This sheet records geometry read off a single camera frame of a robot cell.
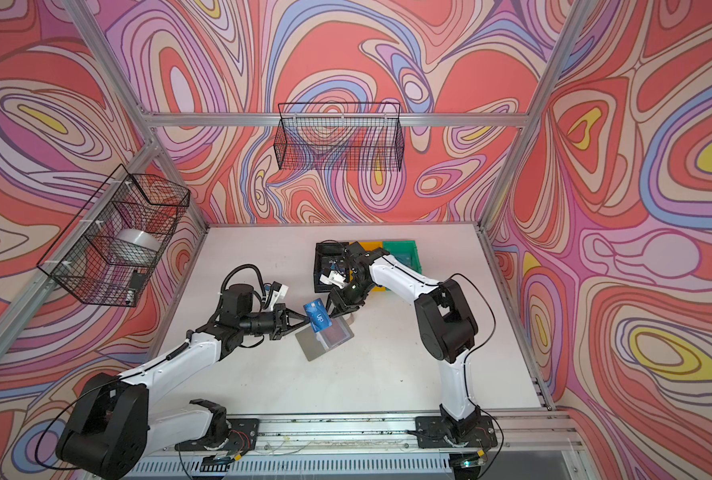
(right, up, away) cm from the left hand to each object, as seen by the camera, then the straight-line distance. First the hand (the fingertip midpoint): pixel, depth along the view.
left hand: (310, 321), depth 78 cm
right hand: (+6, -1, +6) cm, 8 cm away
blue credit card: (+2, +1, +2) cm, 3 cm away
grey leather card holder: (0, -9, +11) cm, 14 cm away
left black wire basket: (-48, +19, -6) cm, 52 cm away
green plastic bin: (+29, +18, +26) cm, 43 cm away
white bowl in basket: (-40, +20, -9) cm, 45 cm away
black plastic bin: (+5, +14, +4) cm, 15 cm away
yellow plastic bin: (+15, +20, +1) cm, 25 cm away
